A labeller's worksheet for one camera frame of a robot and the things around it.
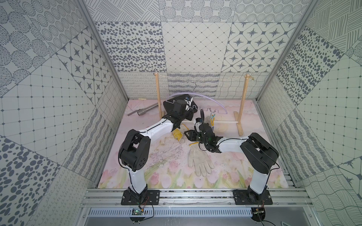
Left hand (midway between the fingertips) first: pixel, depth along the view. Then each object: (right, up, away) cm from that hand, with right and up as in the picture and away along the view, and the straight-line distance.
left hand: (197, 109), depth 89 cm
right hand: (-7, -16, +3) cm, 18 cm away
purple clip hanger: (-1, +15, +29) cm, 32 cm away
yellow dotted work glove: (-13, -17, +8) cm, 23 cm away
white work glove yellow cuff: (+1, -30, 0) cm, 30 cm away
